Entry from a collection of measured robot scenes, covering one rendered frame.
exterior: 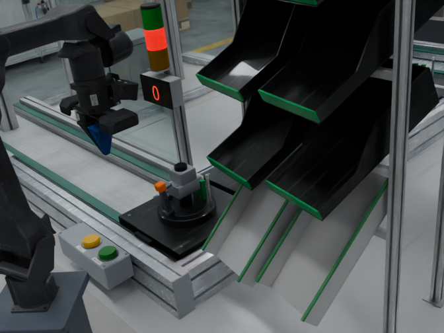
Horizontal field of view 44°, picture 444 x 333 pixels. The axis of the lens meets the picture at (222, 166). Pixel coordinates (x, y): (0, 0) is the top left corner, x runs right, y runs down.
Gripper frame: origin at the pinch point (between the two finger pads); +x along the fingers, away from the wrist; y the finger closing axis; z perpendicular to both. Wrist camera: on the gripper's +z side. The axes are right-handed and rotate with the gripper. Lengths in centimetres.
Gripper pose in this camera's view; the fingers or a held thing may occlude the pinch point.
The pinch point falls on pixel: (102, 137)
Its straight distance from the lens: 106.6
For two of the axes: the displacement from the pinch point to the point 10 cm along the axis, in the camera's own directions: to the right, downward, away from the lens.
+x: 1.0, 8.8, 4.6
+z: 7.3, -3.8, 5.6
